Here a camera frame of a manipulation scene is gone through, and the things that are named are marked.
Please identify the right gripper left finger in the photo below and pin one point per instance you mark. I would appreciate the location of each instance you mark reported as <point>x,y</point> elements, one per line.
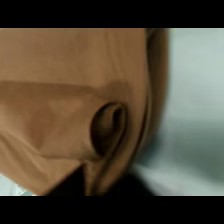
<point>71,185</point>

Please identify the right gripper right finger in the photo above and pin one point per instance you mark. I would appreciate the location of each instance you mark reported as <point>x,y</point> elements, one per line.
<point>128,186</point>

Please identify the brown T-shirt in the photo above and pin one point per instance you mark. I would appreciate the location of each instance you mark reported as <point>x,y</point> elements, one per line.
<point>66,83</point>

